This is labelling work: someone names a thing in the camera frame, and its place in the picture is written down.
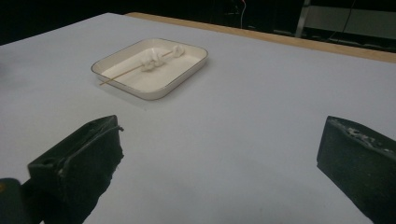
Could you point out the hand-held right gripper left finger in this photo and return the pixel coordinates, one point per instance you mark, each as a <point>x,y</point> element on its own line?
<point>77,168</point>

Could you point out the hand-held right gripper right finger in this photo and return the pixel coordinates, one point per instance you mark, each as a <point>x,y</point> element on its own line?
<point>358,168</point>

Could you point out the white square tray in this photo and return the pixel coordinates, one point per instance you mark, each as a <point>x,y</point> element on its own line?
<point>174,77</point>

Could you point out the white food piece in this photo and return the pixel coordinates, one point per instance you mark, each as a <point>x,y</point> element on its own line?
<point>178,51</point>
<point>149,56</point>

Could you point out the white table mat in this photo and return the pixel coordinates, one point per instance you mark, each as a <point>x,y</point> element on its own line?
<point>218,140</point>

